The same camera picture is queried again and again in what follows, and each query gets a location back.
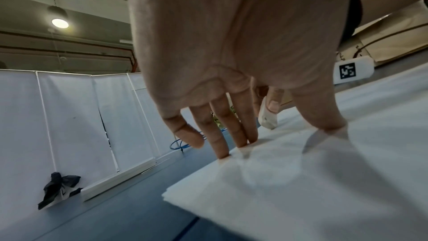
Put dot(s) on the person's left hand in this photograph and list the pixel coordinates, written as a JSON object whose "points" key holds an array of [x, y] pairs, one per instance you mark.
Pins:
{"points": [[227, 36]]}

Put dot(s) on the person's right hand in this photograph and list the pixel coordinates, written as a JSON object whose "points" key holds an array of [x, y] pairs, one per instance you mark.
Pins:
{"points": [[269, 97]]}

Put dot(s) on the small white cloth piece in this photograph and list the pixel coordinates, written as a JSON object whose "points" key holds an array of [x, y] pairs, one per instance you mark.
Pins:
{"points": [[267, 121]]}

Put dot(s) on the green plant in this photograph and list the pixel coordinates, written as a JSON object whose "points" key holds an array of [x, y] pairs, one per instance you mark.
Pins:
{"points": [[220, 121]]}

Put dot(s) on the brown cardboard box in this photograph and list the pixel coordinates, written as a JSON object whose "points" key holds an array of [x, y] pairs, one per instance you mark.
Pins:
{"points": [[394, 39]]}

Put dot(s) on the round ceiling lamp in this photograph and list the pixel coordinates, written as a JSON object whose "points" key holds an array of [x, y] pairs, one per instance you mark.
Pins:
{"points": [[59, 20]]}

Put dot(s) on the white flat boards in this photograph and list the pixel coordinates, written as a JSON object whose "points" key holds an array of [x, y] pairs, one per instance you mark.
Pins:
{"points": [[117, 179]]}

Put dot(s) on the white partition screen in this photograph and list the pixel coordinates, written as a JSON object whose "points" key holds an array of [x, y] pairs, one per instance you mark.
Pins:
{"points": [[67, 118]]}

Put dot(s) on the black crumpled bag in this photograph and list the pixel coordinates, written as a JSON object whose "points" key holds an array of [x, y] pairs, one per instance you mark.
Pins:
{"points": [[58, 188]]}

